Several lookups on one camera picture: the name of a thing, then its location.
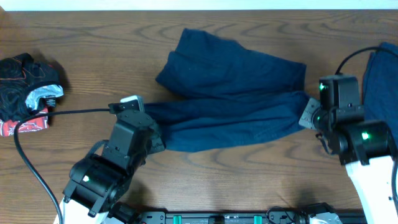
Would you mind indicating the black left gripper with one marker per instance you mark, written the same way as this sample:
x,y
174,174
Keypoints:
x,y
154,137

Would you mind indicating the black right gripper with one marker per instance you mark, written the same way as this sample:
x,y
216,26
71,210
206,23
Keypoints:
x,y
311,106

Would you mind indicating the navy blue shorts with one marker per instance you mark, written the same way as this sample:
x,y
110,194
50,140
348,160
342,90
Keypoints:
x,y
230,96

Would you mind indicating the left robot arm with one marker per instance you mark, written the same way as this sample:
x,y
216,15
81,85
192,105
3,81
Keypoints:
x,y
104,175

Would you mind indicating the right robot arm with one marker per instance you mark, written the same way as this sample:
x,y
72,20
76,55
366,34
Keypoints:
x,y
366,148

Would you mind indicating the navy blue garment pile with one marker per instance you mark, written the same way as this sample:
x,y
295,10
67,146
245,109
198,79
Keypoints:
x,y
380,89

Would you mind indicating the black patterned folded garment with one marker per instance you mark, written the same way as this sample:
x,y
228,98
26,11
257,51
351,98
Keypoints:
x,y
27,87

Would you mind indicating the red patterned folded garment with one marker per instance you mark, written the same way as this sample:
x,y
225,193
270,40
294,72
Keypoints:
x,y
28,126

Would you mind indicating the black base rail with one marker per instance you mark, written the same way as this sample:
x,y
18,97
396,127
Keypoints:
x,y
273,216

